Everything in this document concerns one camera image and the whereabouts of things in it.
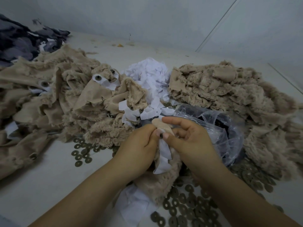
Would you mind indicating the person's left hand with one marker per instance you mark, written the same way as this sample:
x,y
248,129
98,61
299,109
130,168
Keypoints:
x,y
137,151

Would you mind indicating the person's right hand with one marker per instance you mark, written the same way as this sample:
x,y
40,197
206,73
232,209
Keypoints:
x,y
194,146

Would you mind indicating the person's right middle finger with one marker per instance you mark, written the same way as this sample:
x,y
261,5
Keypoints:
x,y
181,133

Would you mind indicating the person's right thumb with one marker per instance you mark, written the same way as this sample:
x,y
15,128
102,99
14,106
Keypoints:
x,y
171,141

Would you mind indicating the person's left thumb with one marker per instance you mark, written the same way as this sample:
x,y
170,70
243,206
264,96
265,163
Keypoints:
x,y
151,136

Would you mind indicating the white fabric strip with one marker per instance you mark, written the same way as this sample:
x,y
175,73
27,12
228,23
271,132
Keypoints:
x,y
163,156

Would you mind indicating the beige plush fabric piece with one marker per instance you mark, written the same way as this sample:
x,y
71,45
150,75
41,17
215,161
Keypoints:
x,y
163,179

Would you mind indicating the person's right forearm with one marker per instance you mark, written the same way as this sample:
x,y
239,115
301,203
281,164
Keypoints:
x,y
239,200

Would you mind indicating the person's left forearm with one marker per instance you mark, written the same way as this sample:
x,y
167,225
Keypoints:
x,y
90,196

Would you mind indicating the clear plastic bag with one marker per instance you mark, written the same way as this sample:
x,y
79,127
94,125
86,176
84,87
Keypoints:
x,y
213,132

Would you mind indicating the pile of white fabric strips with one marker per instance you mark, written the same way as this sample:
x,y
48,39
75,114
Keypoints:
x,y
149,75

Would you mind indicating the heap of bronze washers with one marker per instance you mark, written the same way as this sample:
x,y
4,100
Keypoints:
x,y
194,205
82,151

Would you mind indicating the white fabric sheet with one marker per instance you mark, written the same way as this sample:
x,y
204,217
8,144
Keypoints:
x,y
135,208

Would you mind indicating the pile of beige plush cutouts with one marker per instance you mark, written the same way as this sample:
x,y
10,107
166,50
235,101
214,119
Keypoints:
x,y
248,103
71,101

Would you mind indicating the grey toy eye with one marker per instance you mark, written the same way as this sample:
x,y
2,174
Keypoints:
x,y
97,78

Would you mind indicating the orange scrap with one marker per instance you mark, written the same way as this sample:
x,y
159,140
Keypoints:
x,y
119,45

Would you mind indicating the pile of dark grey fabric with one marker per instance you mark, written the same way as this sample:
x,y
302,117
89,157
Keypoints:
x,y
21,42

